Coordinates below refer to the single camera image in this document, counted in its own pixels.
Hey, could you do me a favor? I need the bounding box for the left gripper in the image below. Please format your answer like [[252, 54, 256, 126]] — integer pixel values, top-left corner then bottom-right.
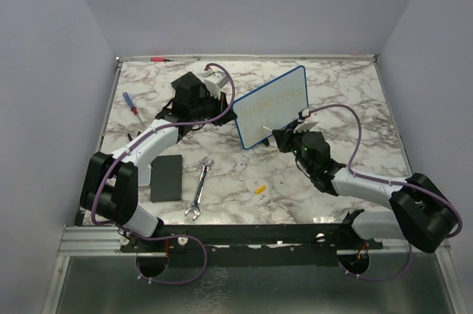
[[191, 89, 238, 126]]

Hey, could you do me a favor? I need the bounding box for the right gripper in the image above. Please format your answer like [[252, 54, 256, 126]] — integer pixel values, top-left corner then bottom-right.
[[273, 121, 314, 174]]

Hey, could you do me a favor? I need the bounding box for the blue framed whiteboard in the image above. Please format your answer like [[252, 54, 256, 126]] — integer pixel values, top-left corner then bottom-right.
[[233, 65, 309, 150]]

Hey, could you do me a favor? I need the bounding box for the yellow marker cap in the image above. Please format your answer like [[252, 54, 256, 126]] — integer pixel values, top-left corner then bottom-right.
[[254, 185, 266, 194]]

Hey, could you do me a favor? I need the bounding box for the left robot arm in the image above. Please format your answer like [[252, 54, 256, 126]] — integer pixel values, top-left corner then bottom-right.
[[80, 64, 237, 251]]

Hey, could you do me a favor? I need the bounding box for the blue red screwdriver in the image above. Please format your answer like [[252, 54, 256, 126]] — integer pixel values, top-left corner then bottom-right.
[[123, 92, 143, 123]]

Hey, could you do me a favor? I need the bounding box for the silver open-end wrench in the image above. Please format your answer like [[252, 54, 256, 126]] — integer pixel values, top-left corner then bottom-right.
[[185, 157, 214, 221]]

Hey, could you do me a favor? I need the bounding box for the black rectangular box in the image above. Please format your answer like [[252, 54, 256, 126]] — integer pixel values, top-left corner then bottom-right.
[[150, 154, 183, 203]]

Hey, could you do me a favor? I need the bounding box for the small white container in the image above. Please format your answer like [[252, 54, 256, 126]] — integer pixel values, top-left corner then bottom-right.
[[138, 165, 152, 187]]

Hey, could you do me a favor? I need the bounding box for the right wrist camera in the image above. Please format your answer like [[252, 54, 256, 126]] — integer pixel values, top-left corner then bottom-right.
[[293, 109, 319, 133]]

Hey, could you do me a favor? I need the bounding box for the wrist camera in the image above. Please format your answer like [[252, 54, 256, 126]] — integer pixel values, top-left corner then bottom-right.
[[203, 70, 228, 98], [293, 109, 319, 133]]

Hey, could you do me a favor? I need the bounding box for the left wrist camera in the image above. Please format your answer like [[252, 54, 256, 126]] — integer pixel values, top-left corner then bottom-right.
[[203, 70, 228, 98]]

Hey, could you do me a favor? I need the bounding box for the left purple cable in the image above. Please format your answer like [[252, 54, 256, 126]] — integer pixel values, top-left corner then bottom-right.
[[91, 62, 237, 287]]

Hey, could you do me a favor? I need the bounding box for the purple cable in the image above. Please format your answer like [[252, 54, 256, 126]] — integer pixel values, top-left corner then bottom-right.
[[308, 104, 464, 281], [91, 62, 237, 287]]

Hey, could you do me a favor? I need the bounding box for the red marker on rail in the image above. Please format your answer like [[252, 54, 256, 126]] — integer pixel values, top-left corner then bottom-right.
[[150, 57, 173, 62]]

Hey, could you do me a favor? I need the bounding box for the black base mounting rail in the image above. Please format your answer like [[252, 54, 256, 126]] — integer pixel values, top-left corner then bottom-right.
[[119, 221, 382, 268]]

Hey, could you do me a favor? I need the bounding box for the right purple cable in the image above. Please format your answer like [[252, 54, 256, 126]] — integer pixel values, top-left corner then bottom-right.
[[308, 104, 464, 281]]

